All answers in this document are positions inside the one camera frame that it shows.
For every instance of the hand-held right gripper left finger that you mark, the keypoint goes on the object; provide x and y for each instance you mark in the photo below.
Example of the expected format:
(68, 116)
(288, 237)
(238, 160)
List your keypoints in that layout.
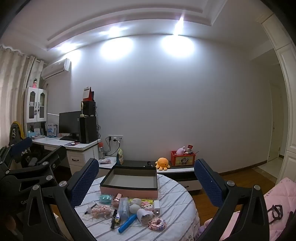
(85, 183)

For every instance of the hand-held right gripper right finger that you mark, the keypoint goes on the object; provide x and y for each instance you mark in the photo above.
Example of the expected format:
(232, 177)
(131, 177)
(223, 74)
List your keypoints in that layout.
(208, 183)

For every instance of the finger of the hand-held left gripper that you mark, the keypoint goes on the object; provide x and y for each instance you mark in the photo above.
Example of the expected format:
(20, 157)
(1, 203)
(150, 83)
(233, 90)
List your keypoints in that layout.
(56, 153)
(22, 144)

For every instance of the teal round clear case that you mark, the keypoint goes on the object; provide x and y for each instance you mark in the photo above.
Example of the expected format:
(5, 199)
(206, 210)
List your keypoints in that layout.
(105, 198)

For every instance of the pink pig doll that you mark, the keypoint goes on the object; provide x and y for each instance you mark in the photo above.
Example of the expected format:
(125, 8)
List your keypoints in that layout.
(101, 210)

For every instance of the pink box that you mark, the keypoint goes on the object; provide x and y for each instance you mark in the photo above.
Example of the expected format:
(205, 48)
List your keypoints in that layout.
(129, 180)

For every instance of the clear plastic bag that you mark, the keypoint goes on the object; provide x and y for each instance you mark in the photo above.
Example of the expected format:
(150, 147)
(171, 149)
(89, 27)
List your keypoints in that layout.
(123, 208)

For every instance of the white toy with pink marks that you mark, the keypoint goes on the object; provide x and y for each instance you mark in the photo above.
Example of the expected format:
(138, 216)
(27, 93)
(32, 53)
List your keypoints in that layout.
(136, 202)

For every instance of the plain white egg toy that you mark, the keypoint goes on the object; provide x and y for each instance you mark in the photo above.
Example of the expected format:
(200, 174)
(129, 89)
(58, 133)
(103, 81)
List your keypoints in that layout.
(134, 209)

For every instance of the white charger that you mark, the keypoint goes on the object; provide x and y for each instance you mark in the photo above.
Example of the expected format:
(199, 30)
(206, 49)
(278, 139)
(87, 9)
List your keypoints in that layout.
(156, 207)

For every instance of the blue tube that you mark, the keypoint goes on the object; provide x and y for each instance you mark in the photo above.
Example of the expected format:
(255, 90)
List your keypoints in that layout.
(127, 223)

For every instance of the yellow highlighter pack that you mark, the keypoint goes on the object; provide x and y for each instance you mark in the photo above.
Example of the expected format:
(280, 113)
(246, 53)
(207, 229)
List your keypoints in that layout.
(141, 200)

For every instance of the pink floral scrunchie toy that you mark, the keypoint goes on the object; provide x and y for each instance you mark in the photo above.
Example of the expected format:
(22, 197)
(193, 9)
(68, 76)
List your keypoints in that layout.
(157, 223)

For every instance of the yellow black jacket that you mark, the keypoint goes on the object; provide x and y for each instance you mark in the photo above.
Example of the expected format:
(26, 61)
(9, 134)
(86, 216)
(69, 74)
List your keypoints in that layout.
(17, 132)

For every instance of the teal tissue box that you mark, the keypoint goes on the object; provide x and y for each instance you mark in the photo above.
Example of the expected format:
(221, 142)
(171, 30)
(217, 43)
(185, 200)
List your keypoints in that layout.
(30, 134)

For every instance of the black keyboard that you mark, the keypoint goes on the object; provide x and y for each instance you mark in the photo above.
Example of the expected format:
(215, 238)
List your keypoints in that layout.
(67, 138)

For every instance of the white desk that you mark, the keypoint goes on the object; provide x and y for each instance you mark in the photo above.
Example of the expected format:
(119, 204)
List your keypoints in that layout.
(78, 157)

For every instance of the blue white product box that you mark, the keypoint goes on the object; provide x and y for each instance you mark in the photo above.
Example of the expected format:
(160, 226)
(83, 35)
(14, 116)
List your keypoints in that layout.
(51, 129)

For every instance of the white side cabinet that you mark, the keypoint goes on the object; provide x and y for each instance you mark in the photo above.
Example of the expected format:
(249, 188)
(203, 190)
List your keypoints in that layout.
(107, 168)

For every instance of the black white low cabinet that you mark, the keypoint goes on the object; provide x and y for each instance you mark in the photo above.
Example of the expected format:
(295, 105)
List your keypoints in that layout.
(180, 176)

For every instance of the pink magazine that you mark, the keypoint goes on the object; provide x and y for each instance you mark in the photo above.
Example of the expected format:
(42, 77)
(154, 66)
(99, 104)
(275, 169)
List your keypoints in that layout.
(105, 160)

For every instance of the black monitor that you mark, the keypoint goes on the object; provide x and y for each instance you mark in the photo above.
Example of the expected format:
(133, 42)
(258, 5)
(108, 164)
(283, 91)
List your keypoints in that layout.
(69, 122)

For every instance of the red storage crate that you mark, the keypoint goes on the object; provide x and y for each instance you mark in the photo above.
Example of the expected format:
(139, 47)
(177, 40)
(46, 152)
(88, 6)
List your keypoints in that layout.
(183, 160)

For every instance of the clear bottle with red cap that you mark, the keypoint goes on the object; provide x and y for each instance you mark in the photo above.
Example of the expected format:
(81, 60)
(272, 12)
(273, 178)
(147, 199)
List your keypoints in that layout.
(101, 151)

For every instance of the pink cylinder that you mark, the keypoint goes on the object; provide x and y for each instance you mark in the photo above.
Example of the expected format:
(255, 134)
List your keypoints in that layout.
(116, 200)

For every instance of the black computer tower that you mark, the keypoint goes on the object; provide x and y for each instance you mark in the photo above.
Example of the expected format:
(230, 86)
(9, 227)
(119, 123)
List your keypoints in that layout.
(87, 129)

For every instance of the red packet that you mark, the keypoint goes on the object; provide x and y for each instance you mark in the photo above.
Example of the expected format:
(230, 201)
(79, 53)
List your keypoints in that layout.
(190, 147)

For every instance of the pink plush toy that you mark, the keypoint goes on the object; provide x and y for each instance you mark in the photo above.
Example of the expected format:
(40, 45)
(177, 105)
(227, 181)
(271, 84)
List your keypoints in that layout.
(180, 151)

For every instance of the white glass-door cabinet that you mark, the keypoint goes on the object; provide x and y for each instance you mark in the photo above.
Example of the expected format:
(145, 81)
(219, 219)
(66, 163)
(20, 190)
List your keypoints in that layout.
(35, 104)

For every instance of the yellow blue snack bag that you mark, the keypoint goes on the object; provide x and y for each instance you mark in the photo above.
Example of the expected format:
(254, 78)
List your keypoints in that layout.
(119, 157)

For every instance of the black pen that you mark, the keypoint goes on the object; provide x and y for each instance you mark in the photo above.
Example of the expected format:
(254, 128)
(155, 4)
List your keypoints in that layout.
(113, 219)

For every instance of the small gold black item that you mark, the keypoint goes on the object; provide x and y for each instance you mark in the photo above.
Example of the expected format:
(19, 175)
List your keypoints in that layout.
(117, 219)

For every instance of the orange octopus plush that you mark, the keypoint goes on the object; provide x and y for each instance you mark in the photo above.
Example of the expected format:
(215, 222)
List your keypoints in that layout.
(161, 163)

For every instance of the small cream desk fan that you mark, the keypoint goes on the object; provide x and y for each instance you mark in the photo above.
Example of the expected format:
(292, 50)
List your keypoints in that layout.
(82, 109)

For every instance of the beige curtain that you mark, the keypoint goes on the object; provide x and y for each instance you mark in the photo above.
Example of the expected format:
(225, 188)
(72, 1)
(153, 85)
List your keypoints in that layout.
(11, 92)

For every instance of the black speaker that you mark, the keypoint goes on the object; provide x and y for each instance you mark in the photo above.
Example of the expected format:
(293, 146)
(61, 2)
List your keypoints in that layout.
(89, 108)

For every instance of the pink doll figurine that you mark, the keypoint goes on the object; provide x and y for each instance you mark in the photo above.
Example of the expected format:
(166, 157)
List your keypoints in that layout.
(35, 83)

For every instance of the small black device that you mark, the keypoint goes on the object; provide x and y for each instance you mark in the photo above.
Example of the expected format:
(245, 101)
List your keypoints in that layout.
(148, 164)

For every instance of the white calendar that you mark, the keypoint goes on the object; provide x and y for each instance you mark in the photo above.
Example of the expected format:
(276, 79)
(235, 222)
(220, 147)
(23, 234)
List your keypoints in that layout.
(86, 93)

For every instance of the black glasses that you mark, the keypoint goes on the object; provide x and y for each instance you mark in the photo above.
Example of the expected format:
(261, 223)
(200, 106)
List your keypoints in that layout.
(275, 213)

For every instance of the pink printed quilt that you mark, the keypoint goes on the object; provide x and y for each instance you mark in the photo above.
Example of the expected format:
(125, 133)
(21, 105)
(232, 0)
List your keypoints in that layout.
(282, 194)

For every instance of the white air conditioner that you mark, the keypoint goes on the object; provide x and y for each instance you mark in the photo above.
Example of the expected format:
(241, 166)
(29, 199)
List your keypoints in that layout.
(55, 68)

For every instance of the white door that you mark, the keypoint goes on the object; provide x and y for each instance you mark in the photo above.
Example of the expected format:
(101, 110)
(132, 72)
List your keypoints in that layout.
(275, 127)

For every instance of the white wall socket strip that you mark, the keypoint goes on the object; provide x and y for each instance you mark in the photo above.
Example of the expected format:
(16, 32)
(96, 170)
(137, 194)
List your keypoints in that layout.
(115, 138)

